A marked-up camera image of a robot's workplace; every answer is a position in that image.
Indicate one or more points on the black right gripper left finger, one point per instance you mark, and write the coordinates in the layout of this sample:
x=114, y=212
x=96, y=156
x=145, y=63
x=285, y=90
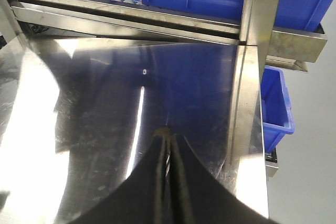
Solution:
x=140, y=198

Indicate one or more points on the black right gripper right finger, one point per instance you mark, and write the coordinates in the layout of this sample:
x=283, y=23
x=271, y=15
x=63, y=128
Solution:
x=197, y=197

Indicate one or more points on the small blue bin below table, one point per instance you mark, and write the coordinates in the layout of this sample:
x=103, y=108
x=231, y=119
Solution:
x=276, y=108

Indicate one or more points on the steel roller rack rail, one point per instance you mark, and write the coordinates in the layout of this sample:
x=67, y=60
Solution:
x=280, y=47

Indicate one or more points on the right steel upright post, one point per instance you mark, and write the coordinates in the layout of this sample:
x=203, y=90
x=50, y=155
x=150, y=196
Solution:
x=258, y=9

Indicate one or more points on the steel upright post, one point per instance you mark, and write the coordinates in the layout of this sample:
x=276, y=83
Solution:
x=10, y=25
x=258, y=9

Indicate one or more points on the left steel upright post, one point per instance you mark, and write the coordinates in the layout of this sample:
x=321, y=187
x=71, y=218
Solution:
x=10, y=25

